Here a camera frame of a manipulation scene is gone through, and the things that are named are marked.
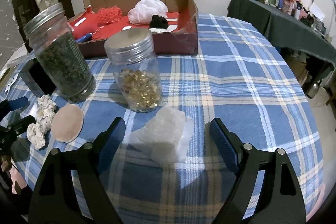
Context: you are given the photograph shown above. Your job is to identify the black fuzzy pom-pom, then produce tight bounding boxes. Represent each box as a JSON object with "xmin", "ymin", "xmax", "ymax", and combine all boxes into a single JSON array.
[{"xmin": 149, "ymin": 15, "xmax": 169, "ymax": 30}]

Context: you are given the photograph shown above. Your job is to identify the cardboard box with red lining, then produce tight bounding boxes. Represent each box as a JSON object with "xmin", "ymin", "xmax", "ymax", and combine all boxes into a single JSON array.
[{"xmin": 69, "ymin": 0, "xmax": 198, "ymax": 58}]

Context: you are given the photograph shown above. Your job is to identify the blue plaid tablecloth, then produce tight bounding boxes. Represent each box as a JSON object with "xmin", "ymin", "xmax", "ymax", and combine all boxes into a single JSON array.
[{"xmin": 0, "ymin": 12, "xmax": 325, "ymax": 224}]

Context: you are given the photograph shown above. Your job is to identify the red fabric pouch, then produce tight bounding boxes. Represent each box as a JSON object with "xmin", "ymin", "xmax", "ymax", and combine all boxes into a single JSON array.
[{"xmin": 70, "ymin": 13, "xmax": 99, "ymax": 39}]

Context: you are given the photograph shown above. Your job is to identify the small glass jar gold beads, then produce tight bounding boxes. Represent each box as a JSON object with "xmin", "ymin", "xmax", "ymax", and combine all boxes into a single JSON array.
[{"xmin": 104, "ymin": 28, "xmax": 162, "ymax": 113}]

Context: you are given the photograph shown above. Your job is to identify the white mesh bath loofah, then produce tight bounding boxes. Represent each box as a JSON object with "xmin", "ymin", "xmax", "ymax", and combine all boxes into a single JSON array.
[{"xmin": 127, "ymin": 0, "xmax": 168, "ymax": 25}]

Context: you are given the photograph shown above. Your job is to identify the cream knotted rope toy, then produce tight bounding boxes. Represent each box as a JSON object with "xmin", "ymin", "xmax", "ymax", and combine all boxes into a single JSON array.
[{"xmin": 27, "ymin": 94, "xmax": 56, "ymax": 150}]

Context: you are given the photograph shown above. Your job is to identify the tall jar of dark leaves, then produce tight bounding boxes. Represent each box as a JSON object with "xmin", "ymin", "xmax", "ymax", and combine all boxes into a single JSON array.
[{"xmin": 23, "ymin": 3, "xmax": 95, "ymax": 104}]

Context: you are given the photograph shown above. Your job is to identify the red foam net ball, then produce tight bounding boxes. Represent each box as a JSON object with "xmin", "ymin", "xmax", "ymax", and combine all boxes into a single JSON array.
[{"xmin": 97, "ymin": 6, "xmax": 122, "ymax": 26}]

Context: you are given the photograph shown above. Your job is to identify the beige round powder puff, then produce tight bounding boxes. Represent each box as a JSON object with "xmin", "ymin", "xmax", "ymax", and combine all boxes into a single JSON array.
[{"xmin": 51, "ymin": 105, "xmax": 84, "ymax": 143}]

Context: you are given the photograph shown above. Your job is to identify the white soft cloth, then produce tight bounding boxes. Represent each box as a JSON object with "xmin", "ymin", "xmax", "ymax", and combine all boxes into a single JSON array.
[{"xmin": 129, "ymin": 105, "xmax": 194, "ymax": 164}]

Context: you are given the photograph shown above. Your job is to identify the dark green covered side table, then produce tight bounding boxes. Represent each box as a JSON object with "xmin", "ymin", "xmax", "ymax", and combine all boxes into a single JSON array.
[{"xmin": 227, "ymin": 0, "xmax": 335, "ymax": 68}]

